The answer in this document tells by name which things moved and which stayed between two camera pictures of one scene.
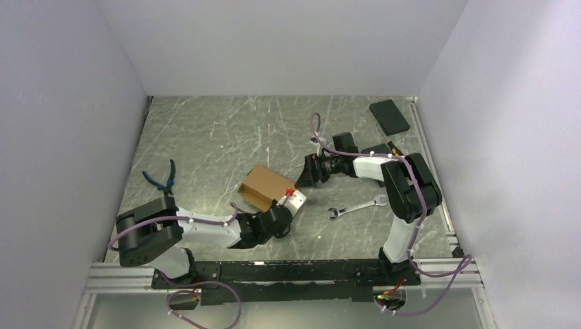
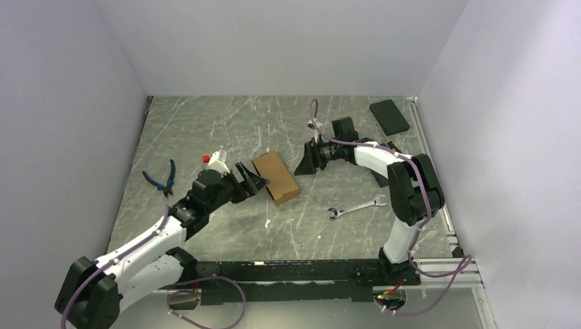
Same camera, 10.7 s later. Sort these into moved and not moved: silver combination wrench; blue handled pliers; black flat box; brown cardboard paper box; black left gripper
Moved: brown cardboard paper box; black left gripper
Not moved: black flat box; blue handled pliers; silver combination wrench
